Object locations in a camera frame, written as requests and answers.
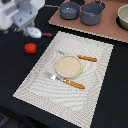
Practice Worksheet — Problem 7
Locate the white woven placemat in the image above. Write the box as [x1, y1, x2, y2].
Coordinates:
[13, 31, 113, 128]

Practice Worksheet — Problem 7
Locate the beige round plate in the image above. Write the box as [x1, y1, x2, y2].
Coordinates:
[55, 55, 83, 78]

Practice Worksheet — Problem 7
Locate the red toy tomato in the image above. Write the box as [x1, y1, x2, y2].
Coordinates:
[25, 43, 37, 54]

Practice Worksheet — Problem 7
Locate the pink brown board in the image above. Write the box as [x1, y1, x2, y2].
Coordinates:
[49, 0, 128, 43]

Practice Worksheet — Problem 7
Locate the fork with orange handle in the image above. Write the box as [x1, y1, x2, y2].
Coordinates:
[43, 71, 85, 89]

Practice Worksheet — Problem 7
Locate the brown toy sausage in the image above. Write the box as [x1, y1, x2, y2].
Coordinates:
[42, 33, 52, 37]

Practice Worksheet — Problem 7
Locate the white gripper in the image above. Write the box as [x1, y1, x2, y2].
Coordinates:
[12, 0, 45, 32]

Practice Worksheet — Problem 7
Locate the knife with orange handle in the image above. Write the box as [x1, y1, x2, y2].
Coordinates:
[55, 50, 97, 62]

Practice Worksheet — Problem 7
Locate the grey frying pan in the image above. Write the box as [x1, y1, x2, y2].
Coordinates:
[43, 1, 81, 20]

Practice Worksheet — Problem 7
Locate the beige bowl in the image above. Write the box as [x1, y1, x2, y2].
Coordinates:
[118, 4, 128, 30]

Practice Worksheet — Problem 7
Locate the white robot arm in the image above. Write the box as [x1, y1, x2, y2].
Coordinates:
[0, 0, 45, 32]

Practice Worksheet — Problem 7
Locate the grey cooking pot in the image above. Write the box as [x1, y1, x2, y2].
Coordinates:
[80, 0, 105, 25]

